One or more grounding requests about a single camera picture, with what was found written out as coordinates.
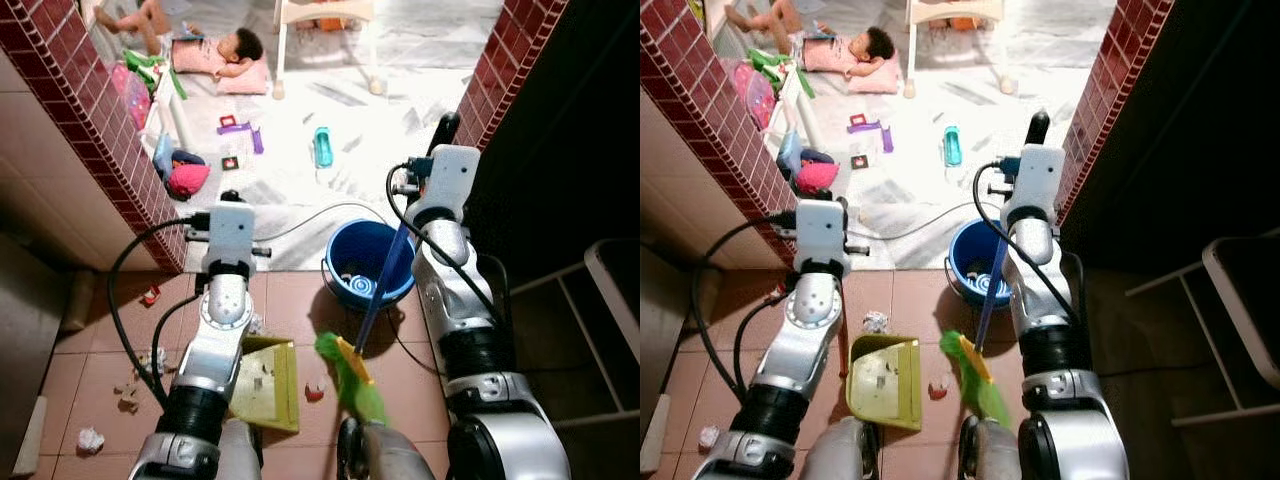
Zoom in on yellow-green dustpan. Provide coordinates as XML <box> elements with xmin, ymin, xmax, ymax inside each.
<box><xmin>838</xmin><ymin>300</ymin><xmax>924</xmax><ymax>434</ymax></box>
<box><xmin>226</xmin><ymin>336</ymin><xmax>302</xmax><ymax>434</ymax></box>

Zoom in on green broom with blue handle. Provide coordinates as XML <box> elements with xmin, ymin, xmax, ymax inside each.
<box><xmin>938</xmin><ymin>238</ymin><xmax>1017</xmax><ymax>429</ymax></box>
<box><xmin>314</xmin><ymin>222</ymin><xmax>411</xmax><ymax>429</ymax></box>

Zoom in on pink hat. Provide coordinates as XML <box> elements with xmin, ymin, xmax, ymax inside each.
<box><xmin>794</xmin><ymin>160</ymin><xmax>840</xmax><ymax>197</ymax></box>
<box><xmin>165</xmin><ymin>162</ymin><xmax>212</xmax><ymax>200</ymax></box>

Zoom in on purple toy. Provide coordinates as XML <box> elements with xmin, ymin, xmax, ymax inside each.
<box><xmin>847</xmin><ymin>112</ymin><xmax>895</xmax><ymax>154</ymax></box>
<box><xmin>216</xmin><ymin>114</ymin><xmax>265</xmax><ymax>155</ymax></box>

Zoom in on pink pillow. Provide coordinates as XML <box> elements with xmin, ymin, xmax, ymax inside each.
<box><xmin>170</xmin><ymin>40</ymin><xmax>272</xmax><ymax>97</ymax></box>
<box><xmin>800</xmin><ymin>38</ymin><xmax>902</xmax><ymax>97</ymax></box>

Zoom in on pink mesh bag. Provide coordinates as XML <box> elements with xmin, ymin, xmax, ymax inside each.
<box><xmin>734</xmin><ymin>59</ymin><xmax>778</xmax><ymax>132</ymax></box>
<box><xmin>109</xmin><ymin>61</ymin><xmax>153</xmax><ymax>132</ymax></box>

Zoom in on blue plastic bucket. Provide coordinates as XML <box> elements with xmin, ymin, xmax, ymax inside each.
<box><xmin>321</xmin><ymin>219</ymin><xmax>417</xmax><ymax>310</ymax></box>
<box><xmin>944</xmin><ymin>219</ymin><xmax>1013</xmax><ymax>308</ymax></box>

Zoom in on green toy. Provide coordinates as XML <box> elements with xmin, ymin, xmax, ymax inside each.
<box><xmin>124</xmin><ymin>49</ymin><xmax>189</xmax><ymax>102</ymax></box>
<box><xmin>749</xmin><ymin>47</ymin><xmax>817</xmax><ymax>100</ymax></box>

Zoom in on child lying down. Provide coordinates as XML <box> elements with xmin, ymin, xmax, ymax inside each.
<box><xmin>95</xmin><ymin>0</ymin><xmax>266</xmax><ymax>81</ymax></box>
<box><xmin>725</xmin><ymin>0</ymin><xmax>896</xmax><ymax>81</ymax></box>

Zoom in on white chair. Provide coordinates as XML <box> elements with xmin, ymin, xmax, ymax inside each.
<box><xmin>904</xmin><ymin>0</ymin><xmax>1017</xmax><ymax>99</ymax></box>
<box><xmin>271</xmin><ymin>0</ymin><xmax>387</xmax><ymax>100</ymax></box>

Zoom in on beige paper scraps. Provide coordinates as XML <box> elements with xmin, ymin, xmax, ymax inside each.
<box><xmin>112</xmin><ymin>348</ymin><xmax>169</xmax><ymax>415</ymax></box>

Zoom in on white shelf rack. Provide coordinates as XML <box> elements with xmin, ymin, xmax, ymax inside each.
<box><xmin>508</xmin><ymin>237</ymin><xmax>641</xmax><ymax>433</ymax></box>
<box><xmin>1124</xmin><ymin>234</ymin><xmax>1280</xmax><ymax>431</ymax></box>

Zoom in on grey right robot leg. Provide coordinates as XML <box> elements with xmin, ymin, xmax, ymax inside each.
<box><xmin>958</xmin><ymin>414</ymin><xmax>1033</xmax><ymax>480</ymax></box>
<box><xmin>337</xmin><ymin>416</ymin><xmax>443</xmax><ymax>480</ymax></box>

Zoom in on white skirting piece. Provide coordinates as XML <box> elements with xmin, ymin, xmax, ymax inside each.
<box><xmin>11</xmin><ymin>394</ymin><xmax>50</xmax><ymax>478</ymax></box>
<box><xmin>640</xmin><ymin>394</ymin><xmax>672</xmax><ymax>478</ymax></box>

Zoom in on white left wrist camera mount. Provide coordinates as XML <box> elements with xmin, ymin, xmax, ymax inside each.
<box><xmin>780</xmin><ymin>199</ymin><xmax>863</xmax><ymax>277</ymax></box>
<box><xmin>186</xmin><ymin>202</ymin><xmax>273</xmax><ymax>277</ymax></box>

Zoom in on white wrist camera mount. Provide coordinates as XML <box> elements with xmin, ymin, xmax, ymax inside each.
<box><xmin>988</xmin><ymin>145</ymin><xmax>1067</xmax><ymax>223</ymax></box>
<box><xmin>393</xmin><ymin>145</ymin><xmax>482</xmax><ymax>227</ymax></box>
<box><xmin>780</xmin><ymin>199</ymin><xmax>863</xmax><ymax>277</ymax></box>
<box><xmin>186</xmin><ymin>202</ymin><xmax>273</xmax><ymax>277</ymax></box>

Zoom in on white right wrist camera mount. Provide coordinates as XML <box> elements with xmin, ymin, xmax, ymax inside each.
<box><xmin>393</xmin><ymin>145</ymin><xmax>482</xmax><ymax>227</ymax></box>
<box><xmin>988</xmin><ymin>145</ymin><xmax>1067</xmax><ymax>223</ymax></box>

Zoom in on grey floor cable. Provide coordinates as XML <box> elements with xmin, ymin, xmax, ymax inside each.
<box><xmin>254</xmin><ymin>202</ymin><xmax>389</xmax><ymax>243</ymax></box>
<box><xmin>850</xmin><ymin>200</ymin><xmax>977</xmax><ymax>243</ymax></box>

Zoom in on white rail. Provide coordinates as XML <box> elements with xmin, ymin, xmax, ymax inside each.
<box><xmin>144</xmin><ymin>70</ymin><xmax>197</xmax><ymax>153</ymax></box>
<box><xmin>774</xmin><ymin>70</ymin><xmax>827</xmax><ymax>151</ymax></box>

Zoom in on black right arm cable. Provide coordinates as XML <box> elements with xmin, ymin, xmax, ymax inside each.
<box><xmin>971</xmin><ymin>158</ymin><xmax>1023</xmax><ymax>293</ymax></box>
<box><xmin>385</xmin><ymin>158</ymin><xmax>506</xmax><ymax>376</ymax></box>

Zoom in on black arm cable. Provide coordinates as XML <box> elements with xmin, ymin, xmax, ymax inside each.
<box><xmin>385</xmin><ymin>158</ymin><xmax>506</xmax><ymax>376</ymax></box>
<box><xmin>689</xmin><ymin>212</ymin><xmax>801</xmax><ymax>399</ymax></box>
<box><xmin>971</xmin><ymin>158</ymin><xmax>1023</xmax><ymax>293</ymax></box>
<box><xmin>107</xmin><ymin>212</ymin><xmax>213</xmax><ymax>406</ymax></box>

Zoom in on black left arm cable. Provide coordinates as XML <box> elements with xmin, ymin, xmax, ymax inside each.
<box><xmin>689</xmin><ymin>212</ymin><xmax>801</xmax><ymax>399</ymax></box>
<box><xmin>107</xmin><ymin>212</ymin><xmax>213</xmax><ymax>406</ymax></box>

